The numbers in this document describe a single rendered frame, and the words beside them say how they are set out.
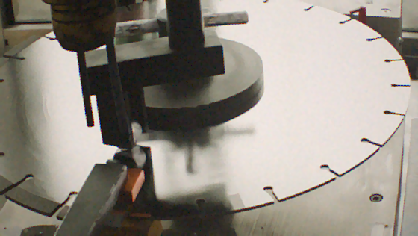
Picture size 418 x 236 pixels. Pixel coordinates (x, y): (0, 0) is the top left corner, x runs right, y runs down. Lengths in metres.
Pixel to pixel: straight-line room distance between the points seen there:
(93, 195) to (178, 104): 0.14
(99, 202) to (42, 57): 0.27
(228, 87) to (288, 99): 0.04
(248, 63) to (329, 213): 0.13
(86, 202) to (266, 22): 0.31
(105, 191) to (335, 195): 0.26
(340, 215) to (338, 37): 0.14
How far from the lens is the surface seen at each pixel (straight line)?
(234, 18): 0.64
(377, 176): 0.72
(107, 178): 0.50
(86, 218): 0.47
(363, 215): 0.68
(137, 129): 0.58
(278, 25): 0.74
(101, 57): 0.56
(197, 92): 0.62
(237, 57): 0.66
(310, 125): 0.60
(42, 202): 0.55
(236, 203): 0.53
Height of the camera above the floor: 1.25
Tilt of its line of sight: 29 degrees down
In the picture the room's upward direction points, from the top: 5 degrees counter-clockwise
